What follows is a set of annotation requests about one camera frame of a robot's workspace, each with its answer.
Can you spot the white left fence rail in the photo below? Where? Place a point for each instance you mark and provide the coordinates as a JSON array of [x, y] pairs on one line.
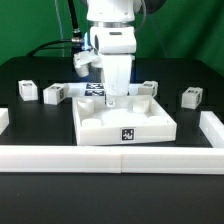
[[4, 119]]

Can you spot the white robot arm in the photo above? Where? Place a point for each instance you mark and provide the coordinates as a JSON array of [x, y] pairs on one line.
[[113, 38]]

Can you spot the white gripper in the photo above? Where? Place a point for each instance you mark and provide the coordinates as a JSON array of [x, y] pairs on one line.
[[117, 73]]

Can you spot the white right fence rail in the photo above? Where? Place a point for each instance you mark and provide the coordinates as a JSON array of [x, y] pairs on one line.
[[212, 128]]

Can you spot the white front fence rail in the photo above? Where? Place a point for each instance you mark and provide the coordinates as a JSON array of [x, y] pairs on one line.
[[121, 159]]

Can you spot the white fiducial marker base sheet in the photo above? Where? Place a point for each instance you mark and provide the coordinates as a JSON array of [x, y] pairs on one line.
[[83, 89]]

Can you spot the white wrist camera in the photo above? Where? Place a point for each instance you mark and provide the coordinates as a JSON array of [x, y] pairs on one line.
[[83, 60]]

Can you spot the white fence rail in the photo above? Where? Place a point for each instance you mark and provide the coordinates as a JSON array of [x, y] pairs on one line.
[[121, 159], [212, 128], [4, 119]]

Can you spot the white square table top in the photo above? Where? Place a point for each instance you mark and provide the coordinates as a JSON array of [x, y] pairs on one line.
[[133, 119]]

